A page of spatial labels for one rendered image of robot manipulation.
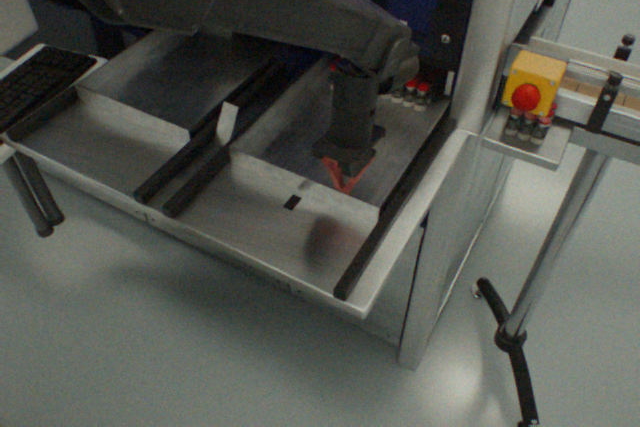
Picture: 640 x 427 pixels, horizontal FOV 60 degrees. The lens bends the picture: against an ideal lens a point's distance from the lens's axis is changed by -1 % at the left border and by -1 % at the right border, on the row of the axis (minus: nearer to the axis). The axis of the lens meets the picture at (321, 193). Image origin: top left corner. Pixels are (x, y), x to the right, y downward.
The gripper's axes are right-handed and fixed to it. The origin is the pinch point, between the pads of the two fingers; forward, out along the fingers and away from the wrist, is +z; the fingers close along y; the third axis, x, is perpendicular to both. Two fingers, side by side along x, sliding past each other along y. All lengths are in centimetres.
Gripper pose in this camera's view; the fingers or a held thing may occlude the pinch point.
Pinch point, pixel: (343, 189)
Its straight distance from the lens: 81.4
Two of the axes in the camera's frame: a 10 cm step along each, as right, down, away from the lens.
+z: -0.7, 7.7, 6.3
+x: -8.7, -3.6, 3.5
